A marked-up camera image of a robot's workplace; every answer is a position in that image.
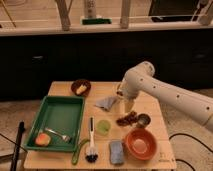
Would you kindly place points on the green plastic cup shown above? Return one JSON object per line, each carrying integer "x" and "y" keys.
{"x": 103, "y": 127}

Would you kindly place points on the blue grey sponge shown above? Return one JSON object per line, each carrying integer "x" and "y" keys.
{"x": 116, "y": 152}

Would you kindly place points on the green white box on shelf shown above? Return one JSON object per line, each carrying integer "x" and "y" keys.
{"x": 95, "y": 21}

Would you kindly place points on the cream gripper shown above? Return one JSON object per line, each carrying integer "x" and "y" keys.
{"x": 128, "y": 105}

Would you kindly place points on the wooden post left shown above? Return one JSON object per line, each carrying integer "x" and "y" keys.
{"x": 63, "y": 13}

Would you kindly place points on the metal fork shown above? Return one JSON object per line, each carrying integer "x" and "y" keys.
{"x": 65, "y": 138}

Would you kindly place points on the wooden post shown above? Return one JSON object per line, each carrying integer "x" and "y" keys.
{"x": 125, "y": 12}
{"x": 63, "y": 13}

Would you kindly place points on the yellow food piece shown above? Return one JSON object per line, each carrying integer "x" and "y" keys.
{"x": 81, "y": 89}

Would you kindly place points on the black pole stand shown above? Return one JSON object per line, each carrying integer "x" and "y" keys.
{"x": 15, "y": 156}

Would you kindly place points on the small dark metal cup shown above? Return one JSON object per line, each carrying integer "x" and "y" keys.
{"x": 143, "y": 120}

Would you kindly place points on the orange bowl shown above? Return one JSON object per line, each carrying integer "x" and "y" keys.
{"x": 141, "y": 144}

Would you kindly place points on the grey blue towel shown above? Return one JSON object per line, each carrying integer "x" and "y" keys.
{"x": 106, "y": 103}

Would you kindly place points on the bunch of dark grapes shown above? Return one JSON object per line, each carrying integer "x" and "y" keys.
{"x": 129, "y": 119}

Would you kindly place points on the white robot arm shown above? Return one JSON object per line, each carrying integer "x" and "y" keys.
{"x": 141, "y": 78}

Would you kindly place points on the red yellow apple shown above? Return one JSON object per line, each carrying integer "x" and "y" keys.
{"x": 42, "y": 139}

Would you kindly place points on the dark brown small bowl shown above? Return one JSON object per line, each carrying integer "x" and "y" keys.
{"x": 76, "y": 84}

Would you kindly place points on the dark monitor on shelf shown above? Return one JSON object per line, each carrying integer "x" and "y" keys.
{"x": 172, "y": 10}

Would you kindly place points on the green plastic tray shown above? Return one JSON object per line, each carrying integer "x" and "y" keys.
{"x": 62, "y": 114}

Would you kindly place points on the wooden post right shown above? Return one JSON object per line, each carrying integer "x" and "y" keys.
{"x": 125, "y": 12}

